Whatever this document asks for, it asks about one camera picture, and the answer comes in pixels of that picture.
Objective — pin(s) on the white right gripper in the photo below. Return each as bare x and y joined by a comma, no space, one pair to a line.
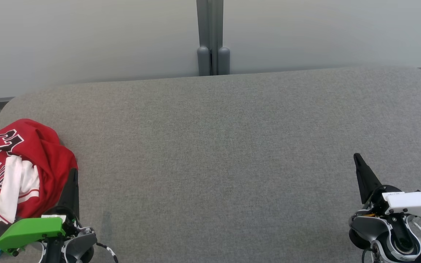
411,204

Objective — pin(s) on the grey fabric sofa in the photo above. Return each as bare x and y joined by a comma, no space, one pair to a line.
214,164

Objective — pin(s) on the red basketball jersey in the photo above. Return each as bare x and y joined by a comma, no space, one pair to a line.
46,153

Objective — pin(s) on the grey partition post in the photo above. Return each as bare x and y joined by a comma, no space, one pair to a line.
224,62
203,62

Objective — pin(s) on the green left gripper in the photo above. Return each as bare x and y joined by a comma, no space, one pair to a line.
31,230

